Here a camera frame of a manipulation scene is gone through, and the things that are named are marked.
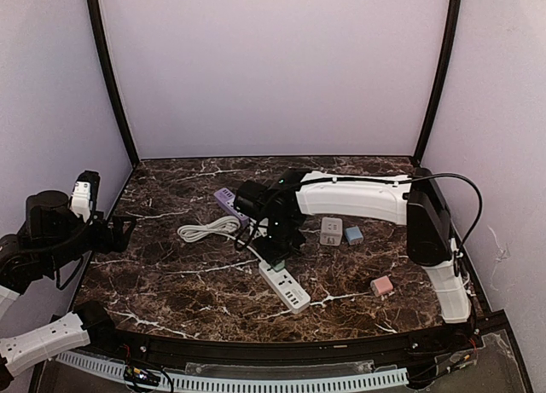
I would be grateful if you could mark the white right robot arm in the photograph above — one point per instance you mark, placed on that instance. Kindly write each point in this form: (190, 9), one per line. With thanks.
(413, 203)

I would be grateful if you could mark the black front table rail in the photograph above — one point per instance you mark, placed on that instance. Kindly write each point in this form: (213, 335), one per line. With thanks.
(406, 349)

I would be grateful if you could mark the white slotted cable duct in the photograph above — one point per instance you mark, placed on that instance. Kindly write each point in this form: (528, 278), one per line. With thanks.
(217, 378)

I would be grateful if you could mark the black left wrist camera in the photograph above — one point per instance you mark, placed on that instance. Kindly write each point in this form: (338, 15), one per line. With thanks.
(84, 196)

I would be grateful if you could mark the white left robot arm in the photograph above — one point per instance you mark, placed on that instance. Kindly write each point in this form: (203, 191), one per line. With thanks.
(51, 237)

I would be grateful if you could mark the black frame post left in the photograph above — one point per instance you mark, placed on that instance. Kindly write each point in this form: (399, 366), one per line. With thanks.
(105, 61)

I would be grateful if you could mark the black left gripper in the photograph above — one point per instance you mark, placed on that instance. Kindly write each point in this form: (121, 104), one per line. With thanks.
(110, 233)

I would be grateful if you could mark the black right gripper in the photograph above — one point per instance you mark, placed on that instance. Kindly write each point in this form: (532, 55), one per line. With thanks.
(272, 248)

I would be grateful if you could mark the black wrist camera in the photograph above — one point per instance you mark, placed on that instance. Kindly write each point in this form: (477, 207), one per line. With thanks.
(84, 196)
(250, 198)

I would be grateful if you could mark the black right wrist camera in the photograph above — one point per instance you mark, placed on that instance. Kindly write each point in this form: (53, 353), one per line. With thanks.
(250, 198)

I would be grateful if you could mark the purple power strip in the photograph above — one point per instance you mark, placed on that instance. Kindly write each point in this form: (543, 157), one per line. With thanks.
(225, 200)

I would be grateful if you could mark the white power strip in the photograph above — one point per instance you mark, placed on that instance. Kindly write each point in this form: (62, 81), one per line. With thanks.
(285, 287)

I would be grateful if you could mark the white cube socket adapter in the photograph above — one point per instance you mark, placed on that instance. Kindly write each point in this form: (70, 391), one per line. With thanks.
(331, 231)

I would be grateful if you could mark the blue plug adapter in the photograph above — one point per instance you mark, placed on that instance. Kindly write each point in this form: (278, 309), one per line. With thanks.
(353, 236)

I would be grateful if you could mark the pink plug adapter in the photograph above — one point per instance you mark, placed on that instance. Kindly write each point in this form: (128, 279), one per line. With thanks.
(381, 286)

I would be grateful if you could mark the green plug adapter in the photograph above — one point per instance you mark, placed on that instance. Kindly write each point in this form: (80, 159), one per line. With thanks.
(280, 266)

